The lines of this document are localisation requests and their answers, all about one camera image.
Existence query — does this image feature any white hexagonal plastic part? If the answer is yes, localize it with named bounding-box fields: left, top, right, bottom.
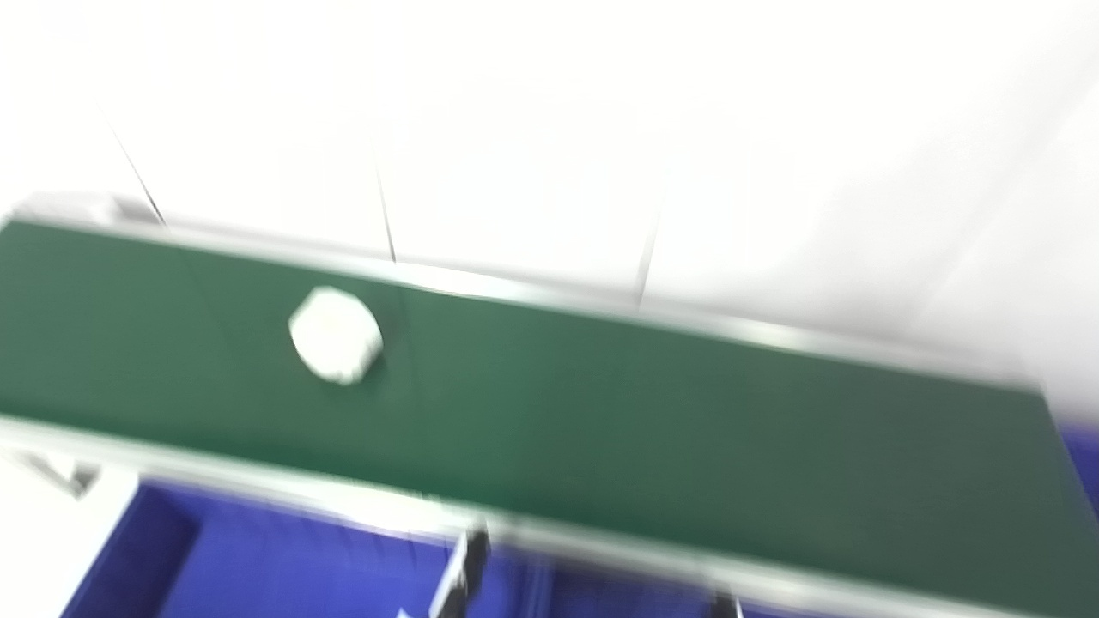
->
left=288, top=286, right=385, bottom=386

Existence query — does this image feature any green conveyor belt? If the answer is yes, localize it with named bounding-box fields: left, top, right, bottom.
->
left=0, top=193, right=1099, bottom=618
left=0, top=219, right=1099, bottom=618

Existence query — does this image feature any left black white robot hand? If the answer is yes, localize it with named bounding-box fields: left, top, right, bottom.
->
left=428, top=525, right=492, bottom=618

